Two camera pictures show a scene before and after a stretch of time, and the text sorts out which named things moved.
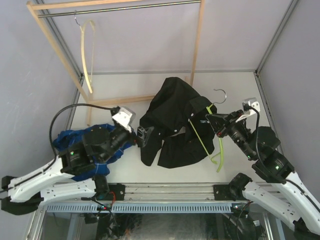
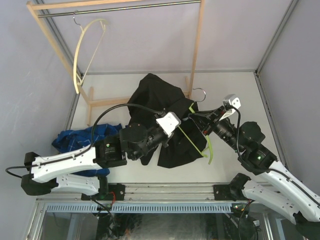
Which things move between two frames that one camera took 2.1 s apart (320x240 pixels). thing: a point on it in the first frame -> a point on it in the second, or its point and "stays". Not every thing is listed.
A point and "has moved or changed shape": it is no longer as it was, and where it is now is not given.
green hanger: x=220 y=140 -> x=191 y=141
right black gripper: x=221 y=123 -> x=206 y=121
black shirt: x=181 y=130 has moved or changed shape
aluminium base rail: x=165 y=193 stays
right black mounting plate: x=223 y=192 stays
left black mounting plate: x=117 y=192 stays
